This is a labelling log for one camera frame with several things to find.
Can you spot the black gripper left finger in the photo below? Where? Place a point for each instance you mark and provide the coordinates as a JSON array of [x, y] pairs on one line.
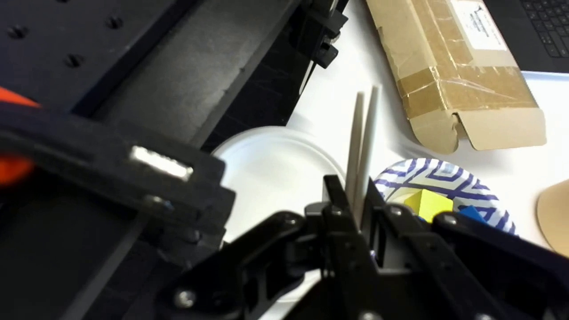
[[284, 267]]

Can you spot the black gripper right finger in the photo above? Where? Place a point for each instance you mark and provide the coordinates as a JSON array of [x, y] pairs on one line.
[[473, 272]]

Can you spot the small blue toy block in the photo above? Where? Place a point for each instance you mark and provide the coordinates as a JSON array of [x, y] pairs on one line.
[[469, 214]]

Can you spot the yellow toy block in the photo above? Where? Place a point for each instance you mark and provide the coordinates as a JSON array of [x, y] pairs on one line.
[[427, 203]]

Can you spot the blue patterned paper plate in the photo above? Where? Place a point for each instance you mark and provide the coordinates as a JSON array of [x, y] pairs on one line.
[[427, 175]]

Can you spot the flat brown cardboard box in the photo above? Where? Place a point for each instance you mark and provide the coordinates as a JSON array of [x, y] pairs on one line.
[[455, 77]]

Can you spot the open black laptop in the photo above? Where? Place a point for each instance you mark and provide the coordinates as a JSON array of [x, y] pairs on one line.
[[544, 29]]

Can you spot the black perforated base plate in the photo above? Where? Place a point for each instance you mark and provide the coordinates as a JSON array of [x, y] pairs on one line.
[[178, 59]]

